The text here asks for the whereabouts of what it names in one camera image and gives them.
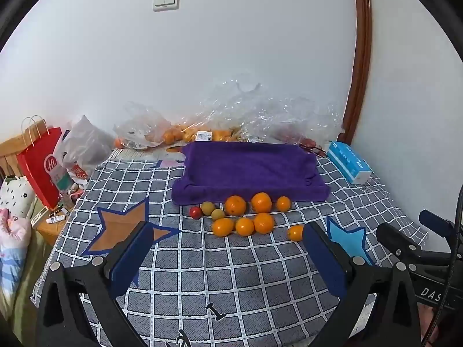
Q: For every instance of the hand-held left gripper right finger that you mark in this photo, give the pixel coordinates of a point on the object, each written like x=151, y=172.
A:
x=325, y=260

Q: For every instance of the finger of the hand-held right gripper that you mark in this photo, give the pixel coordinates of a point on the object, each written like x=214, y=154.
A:
x=394, y=240
x=434, y=222

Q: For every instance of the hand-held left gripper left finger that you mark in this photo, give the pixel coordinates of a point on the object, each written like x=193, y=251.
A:
x=130, y=260

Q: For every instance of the oval orange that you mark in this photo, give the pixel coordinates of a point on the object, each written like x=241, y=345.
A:
x=222, y=227
x=295, y=233

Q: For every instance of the small red fruit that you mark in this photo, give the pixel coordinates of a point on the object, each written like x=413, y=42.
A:
x=195, y=212

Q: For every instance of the small green fruit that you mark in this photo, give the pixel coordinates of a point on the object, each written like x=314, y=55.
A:
x=218, y=214
x=207, y=208

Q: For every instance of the purple towel covered tray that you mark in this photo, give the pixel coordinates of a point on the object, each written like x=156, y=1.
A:
x=249, y=170

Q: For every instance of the person's right hand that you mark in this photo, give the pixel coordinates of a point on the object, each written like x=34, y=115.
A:
x=426, y=320

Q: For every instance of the wooden nightstand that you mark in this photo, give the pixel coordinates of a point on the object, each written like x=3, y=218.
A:
x=54, y=229

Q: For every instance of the blue tissue pack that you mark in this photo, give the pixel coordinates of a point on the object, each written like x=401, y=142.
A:
x=349, y=162

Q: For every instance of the grey checked blanket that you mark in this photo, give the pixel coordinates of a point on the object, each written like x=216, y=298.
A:
x=217, y=289

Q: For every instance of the pink blue printed cloth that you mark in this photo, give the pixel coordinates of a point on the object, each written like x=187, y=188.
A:
x=12, y=245

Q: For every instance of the pale grey plastic bag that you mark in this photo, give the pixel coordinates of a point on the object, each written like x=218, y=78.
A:
x=86, y=144

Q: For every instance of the clear bag of red tomatoes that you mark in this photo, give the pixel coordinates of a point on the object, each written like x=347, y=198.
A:
x=293, y=139

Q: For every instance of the red paper bag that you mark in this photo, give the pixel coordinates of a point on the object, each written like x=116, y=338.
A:
x=39, y=166

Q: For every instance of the white printed pillow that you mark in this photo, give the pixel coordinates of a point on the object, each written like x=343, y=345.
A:
x=16, y=195

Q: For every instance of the clear bag of small oranges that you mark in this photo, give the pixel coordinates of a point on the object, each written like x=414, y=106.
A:
x=144, y=126

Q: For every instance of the labelled clear bag of oranges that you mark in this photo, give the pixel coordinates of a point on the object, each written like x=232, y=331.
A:
x=213, y=135

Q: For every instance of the wooden headboard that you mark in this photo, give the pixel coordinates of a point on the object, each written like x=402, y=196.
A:
x=9, y=151

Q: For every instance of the crumpled clear plastic bag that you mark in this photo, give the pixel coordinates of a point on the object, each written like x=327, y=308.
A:
x=260, y=108

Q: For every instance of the brown wooden door frame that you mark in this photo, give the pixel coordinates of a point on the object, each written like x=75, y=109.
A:
x=362, y=54

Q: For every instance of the white light switch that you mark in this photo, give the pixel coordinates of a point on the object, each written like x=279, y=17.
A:
x=165, y=0

